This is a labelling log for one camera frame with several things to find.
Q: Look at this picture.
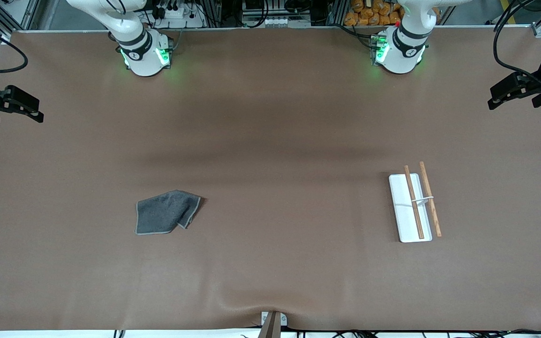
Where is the grey and purple towel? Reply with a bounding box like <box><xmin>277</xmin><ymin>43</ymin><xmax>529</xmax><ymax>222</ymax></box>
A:
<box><xmin>135</xmin><ymin>189</ymin><xmax>202</xmax><ymax>236</ymax></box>

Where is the white rack with wooden rods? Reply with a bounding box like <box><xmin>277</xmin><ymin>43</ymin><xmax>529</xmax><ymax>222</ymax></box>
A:
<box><xmin>388</xmin><ymin>161</ymin><xmax>442</xmax><ymax>244</ymax></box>

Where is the pile of orange packets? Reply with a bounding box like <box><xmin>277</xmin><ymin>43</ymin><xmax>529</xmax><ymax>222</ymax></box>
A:
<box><xmin>344</xmin><ymin>0</ymin><xmax>403</xmax><ymax>27</ymax></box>

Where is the white power strip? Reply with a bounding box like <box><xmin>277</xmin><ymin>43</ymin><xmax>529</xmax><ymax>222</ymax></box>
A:
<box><xmin>151</xmin><ymin>0</ymin><xmax>207</xmax><ymax>30</ymax></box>

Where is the black and silver electronics box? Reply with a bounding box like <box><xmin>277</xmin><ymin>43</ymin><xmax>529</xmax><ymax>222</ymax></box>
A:
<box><xmin>241</xmin><ymin>0</ymin><xmax>314</xmax><ymax>29</ymax></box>

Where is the brown table mat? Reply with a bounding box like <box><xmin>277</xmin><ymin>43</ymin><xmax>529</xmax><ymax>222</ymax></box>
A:
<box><xmin>0</xmin><ymin>27</ymin><xmax>541</xmax><ymax>332</ymax></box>

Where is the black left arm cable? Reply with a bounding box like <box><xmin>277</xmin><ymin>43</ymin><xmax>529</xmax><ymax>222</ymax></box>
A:
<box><xmin>493</xmin><ymin>0</ymin><xmax>541</xmax><ymax>91</ymax></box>

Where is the camera pole with white bracket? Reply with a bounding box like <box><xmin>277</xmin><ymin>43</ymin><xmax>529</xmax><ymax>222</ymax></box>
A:
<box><xmin>257</xmin><ymin>311</ymin><xmax>288</xmax><ymax>338</ymax></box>

